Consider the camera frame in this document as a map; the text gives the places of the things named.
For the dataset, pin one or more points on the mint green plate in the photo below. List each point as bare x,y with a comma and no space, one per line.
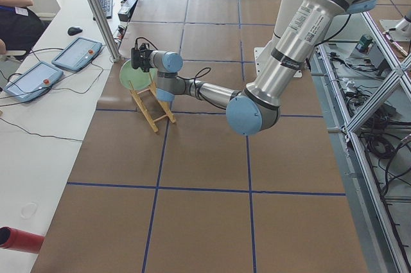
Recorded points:
135,79

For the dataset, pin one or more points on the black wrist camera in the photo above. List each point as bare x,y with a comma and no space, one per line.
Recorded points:
137,58

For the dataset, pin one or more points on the black computer mouse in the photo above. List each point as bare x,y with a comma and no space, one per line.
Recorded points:
74,30

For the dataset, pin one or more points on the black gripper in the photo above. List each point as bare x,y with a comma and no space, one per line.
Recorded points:
145,62

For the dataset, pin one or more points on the aluminium side frame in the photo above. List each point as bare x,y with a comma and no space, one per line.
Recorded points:
365,89

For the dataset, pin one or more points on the wooden plate rack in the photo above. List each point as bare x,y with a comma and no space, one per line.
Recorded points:
151,107

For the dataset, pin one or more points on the blue teach pendant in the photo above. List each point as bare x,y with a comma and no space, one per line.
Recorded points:
33,83
78,54

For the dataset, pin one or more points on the lower blue teach pendant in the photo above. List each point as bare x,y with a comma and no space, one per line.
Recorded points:
33,83

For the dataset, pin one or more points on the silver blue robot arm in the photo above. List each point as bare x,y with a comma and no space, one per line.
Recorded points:
257,106

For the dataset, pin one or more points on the black keyboard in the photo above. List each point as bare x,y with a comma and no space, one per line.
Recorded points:
106,6

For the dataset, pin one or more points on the seated person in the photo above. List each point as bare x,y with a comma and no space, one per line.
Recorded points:
21,28

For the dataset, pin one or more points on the aluminium frame post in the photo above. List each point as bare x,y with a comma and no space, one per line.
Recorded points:
104,29

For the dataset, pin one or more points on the upper blue teach pendant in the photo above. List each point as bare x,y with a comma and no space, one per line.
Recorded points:
78,54

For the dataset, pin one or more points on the red cylinder bottle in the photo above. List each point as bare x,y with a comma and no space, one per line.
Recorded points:
22,241

